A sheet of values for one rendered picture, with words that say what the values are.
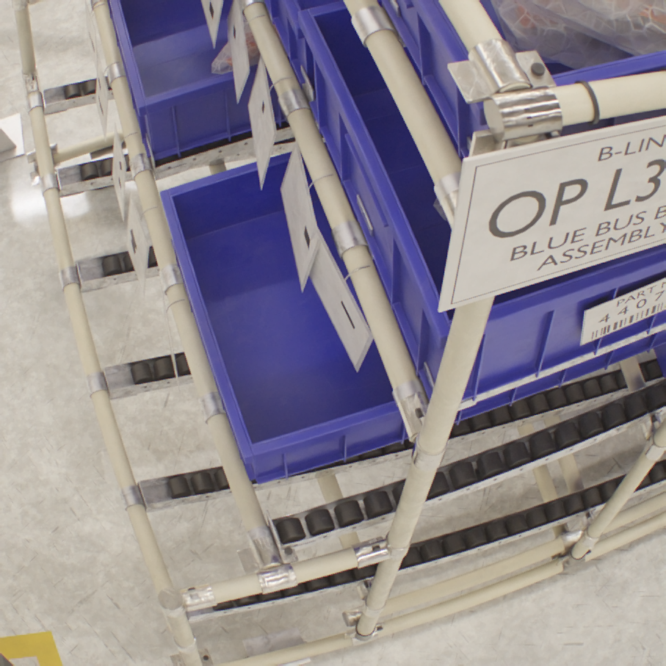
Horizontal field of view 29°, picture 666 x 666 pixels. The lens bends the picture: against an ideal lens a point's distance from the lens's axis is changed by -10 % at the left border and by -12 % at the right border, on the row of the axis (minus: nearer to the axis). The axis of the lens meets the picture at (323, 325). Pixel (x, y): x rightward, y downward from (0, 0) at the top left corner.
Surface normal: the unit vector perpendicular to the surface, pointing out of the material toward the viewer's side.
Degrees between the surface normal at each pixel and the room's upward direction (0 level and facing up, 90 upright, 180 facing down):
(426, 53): 90
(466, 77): 0
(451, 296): 90
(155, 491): 11
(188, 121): 90
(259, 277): 3
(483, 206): 90
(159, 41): 3
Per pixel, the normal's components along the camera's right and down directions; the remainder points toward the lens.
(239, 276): 0.00, -0.43
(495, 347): 0.32, 0.86
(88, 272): 0.22, -0.48
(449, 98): -0.94, 0.33
